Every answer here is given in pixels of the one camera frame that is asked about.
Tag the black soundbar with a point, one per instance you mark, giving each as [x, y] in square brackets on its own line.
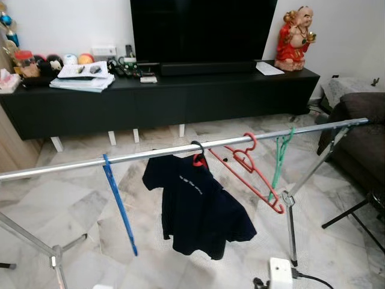
[204, 68]

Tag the green plastic hanger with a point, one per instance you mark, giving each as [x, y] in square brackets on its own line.
[277, 168]

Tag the pink tissue box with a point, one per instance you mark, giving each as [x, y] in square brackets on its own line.
[7, 81]

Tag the white paper sheet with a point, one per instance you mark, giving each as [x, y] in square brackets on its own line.
[269, 68]

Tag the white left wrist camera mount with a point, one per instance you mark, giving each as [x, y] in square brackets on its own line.
[103, 287]

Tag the orange ball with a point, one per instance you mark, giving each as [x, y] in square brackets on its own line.
[86, 58]

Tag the black TV console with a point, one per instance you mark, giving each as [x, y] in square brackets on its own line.
[168, 99]

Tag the black plush toy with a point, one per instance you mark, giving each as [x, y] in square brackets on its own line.
[48, 62]

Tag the brown sofa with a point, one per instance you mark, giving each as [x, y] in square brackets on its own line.
[361, 132]

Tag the red plastic hanger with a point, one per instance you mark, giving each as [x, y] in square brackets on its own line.
[280, 209]

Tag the black television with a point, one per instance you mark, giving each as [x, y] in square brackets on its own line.
[201, 30]

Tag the white round pot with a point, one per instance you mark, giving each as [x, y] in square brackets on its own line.
[70, 59]

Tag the small white device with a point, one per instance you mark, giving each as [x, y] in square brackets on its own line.
[148, 79]

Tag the red lid jar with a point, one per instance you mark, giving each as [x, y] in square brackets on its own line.
[25, 65]

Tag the red laughing Buddha statue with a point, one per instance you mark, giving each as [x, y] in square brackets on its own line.
[295, 42]

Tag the steel clothes rack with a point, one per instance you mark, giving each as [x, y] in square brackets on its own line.
[150, 153]

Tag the stack of white papers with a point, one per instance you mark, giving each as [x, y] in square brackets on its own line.
[84, 75]

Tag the navy text T-shirt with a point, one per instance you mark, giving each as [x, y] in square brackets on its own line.
[192, 211]

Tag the lace covered side table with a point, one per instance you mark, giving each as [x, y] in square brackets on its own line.
[346, 87]

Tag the blue plastic hanger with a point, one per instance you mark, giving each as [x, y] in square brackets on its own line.
[120, 208]

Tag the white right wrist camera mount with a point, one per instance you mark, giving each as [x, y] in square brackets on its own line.
[280, 274]

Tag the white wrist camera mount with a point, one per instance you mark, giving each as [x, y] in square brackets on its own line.
[280, 274]
[103, 287]

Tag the red hanger with black hook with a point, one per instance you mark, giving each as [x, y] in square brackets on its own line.
[198, 160]

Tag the black metal stand legs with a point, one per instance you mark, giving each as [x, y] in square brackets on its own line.
[346, 214]

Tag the white wall socket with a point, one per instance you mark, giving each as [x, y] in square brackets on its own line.
[103, 51]

